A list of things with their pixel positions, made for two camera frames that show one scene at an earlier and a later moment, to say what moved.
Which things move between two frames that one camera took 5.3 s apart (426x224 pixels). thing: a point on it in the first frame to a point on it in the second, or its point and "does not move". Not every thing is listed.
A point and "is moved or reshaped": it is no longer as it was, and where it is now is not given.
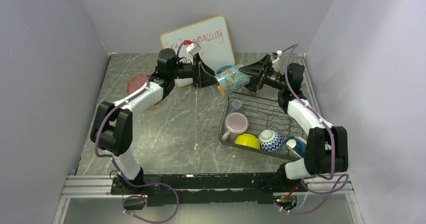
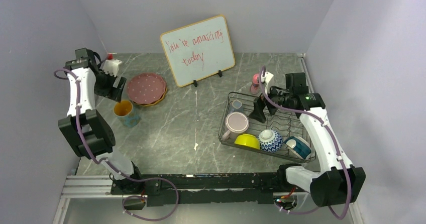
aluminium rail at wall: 309,82 does not move
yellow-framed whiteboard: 213,35 does not move
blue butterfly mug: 231,78 is moved or reshaped
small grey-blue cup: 236,106 does not move
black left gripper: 202,75 to 111,92
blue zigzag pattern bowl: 270,140 does not move
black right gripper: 255,70 to 257,113
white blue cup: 297,143 does not move
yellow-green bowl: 248,139 does not move
